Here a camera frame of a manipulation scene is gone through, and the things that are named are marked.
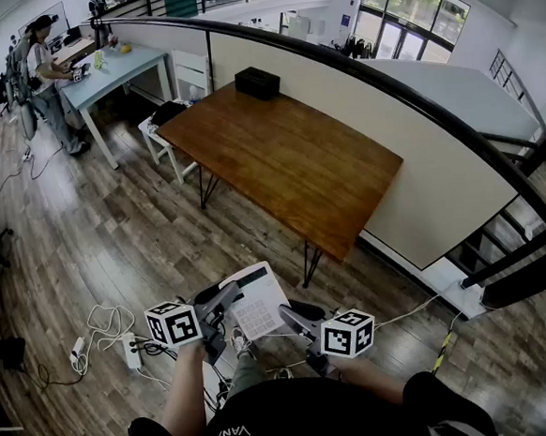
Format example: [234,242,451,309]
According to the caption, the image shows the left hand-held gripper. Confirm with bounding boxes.
[141,279,251,369]

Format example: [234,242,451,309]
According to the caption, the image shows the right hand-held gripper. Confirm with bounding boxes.
[277,293,379,383]

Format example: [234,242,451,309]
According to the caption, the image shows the white calculator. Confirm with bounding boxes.
[220,259,293,344]

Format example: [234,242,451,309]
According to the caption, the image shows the person's right forearm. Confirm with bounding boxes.
[334,351,424,412]

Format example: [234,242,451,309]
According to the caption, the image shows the person's left forearm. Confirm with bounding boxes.
[154,342,215,436]

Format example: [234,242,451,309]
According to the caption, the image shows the person's grey shoe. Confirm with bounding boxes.
[229,325,256,360]

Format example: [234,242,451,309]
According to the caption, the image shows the person's grey trouser leg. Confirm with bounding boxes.
[220,350,265,401]

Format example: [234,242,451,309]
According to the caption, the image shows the white power strip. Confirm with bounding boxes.
[121,331,145,371]

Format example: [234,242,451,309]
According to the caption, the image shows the person's black printed shirt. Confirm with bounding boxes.
[119,361,502,436]

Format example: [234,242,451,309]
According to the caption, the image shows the yellow black striped tape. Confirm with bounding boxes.
[429,331,459,376]

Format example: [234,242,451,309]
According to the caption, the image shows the white plug adapter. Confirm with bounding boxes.
[68,336,88,364]

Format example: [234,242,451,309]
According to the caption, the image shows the brown wooden table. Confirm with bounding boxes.
[152,68,415,300]

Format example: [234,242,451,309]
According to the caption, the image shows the white patterned stool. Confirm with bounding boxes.
[135,98,202,188]

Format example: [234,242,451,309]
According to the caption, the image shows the black bag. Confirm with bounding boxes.
[148,99,191,128]

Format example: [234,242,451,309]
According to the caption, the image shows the black tissue box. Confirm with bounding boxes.
[233,63,283,104]

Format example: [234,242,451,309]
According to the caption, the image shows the cream partition panel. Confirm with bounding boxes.
[207,6,538,285]

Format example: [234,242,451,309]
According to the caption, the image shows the white shelf unit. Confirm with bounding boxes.
[172,46,214,101]

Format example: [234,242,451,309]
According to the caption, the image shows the black curved handrail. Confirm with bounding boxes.
[81,0,546,302]

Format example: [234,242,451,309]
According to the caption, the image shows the light blue table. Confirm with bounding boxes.
[55,40,179,174]

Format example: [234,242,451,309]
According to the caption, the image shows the green railing panel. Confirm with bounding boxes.
[163,0,207,20]

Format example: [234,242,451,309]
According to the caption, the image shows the large glass window doors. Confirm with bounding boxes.
[357,0,478,70]

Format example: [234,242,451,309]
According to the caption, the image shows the whiteboard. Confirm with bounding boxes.
[14,0,70,41]

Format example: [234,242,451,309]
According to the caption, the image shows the white cable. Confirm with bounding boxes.
[84,301,140,355]

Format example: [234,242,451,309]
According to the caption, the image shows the white wall socket box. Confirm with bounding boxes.
[455,278,490,322]

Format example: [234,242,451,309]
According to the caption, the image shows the black cable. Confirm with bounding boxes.
[33,358,87,390]

